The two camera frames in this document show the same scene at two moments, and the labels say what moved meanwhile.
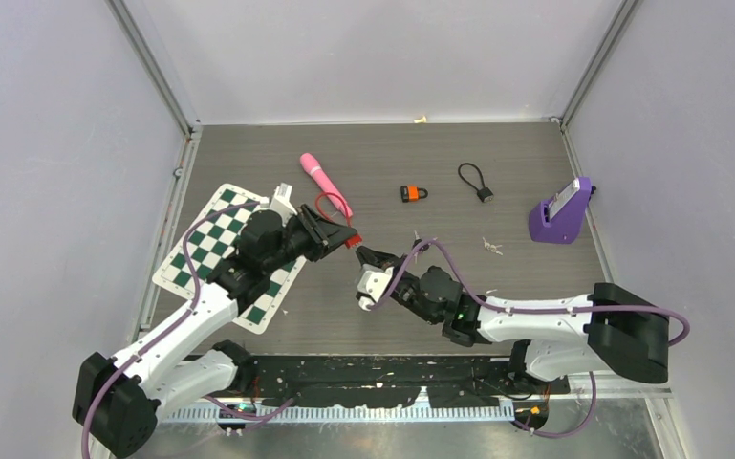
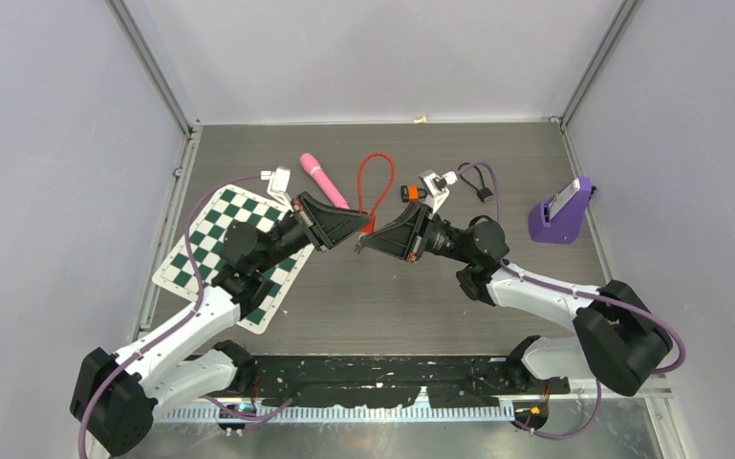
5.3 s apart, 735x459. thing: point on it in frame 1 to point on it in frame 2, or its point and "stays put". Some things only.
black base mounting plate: x=363 y=381 stays put
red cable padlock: x=351 y=241 to x=370 y=227
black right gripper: x=381 y=259 to x=404 y=238
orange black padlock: x=413 y=193 stays put
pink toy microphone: x=310 y=163 stays put
